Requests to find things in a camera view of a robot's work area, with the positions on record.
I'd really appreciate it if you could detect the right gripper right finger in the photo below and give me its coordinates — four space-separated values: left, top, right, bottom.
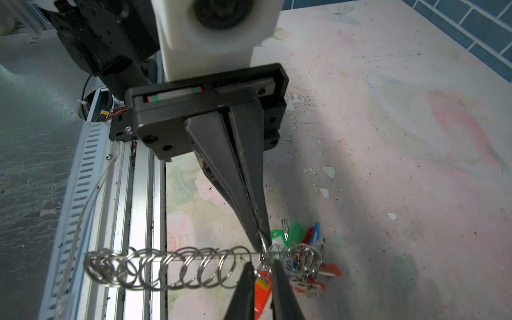
271 260 305 320

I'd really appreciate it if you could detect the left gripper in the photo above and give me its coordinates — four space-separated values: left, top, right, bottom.
125 63 289 251

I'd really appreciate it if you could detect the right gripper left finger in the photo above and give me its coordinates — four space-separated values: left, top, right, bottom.
224 262 255 320

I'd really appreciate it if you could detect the bunch of coloured key tags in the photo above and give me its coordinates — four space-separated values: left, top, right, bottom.
269 219 343 297

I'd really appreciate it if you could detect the large keyring with chain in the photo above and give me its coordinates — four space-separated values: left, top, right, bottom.
83 246 273 291

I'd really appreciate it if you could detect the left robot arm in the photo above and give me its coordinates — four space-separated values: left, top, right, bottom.
41 1 289 251

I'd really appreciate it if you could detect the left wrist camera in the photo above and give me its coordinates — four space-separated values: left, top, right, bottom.
151 1 283 81

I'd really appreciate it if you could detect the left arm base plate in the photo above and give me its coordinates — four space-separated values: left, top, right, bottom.
109 113 137 142

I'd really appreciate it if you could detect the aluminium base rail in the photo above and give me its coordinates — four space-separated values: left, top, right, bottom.
39 122 167 319

